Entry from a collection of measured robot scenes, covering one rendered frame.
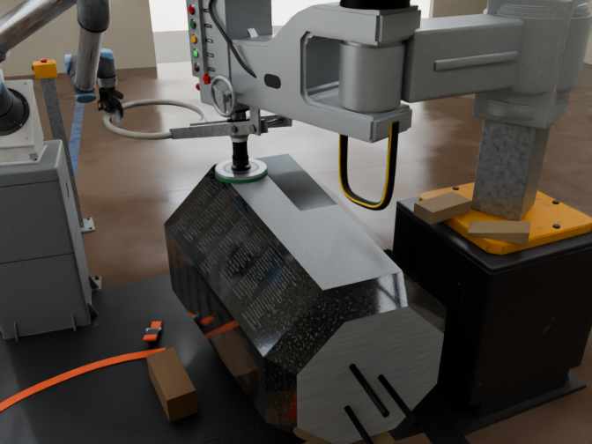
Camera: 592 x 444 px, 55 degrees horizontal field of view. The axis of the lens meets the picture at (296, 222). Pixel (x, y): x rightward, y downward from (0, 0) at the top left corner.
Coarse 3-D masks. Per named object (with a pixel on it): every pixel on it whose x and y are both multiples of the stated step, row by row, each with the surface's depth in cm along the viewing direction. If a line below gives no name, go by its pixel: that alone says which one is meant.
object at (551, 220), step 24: (432, 192) 235; (456, 192) 235; (456, 216) 215; (480, 216) 215; (528, 216) 215; (552, 216) 215; (576, 216) 215; (480, 240) 200; (528, 240) 199; (552, 240) 205
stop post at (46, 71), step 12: (48, 60) 332; (36, 72) 323; (48, 72) 325; (48, 84) 329; (48, 96) 332; (48, 108) 335; (60, 108) 338; (48, 120) 338; (60, 120) 340; (60, 132) 343; (72, 168) 355; (72, 180) 358; (84, 228) 373
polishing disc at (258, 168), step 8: (232, 160) 242; (256, 160) 242; (216, 168) 234; (224, 168) 234; (256, 168) 233; (264, 168) 233; (224, 176) 227; (232, 176) 226; (240, 176) 226; (248, 176) 226; (256, 176) 228
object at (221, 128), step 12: (264, 120) 205; (276, 120) 212; (288, 120) 212; (180, 132) 250; (192, 132) 242; (204, 132) 235; (216, 132) 229; (228, 132) 223; (240, 132) 217; (252, 132) 206; (264, 132) 206
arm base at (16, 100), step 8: (16, 96) 247; (16, 104) 241; (8, 112) 237; (16, 112) 241; (24, 112) 247; (0, 120) 238; (8, 120) 240; (16, 120) 243; (0, 128) 241; (8, 128) 242
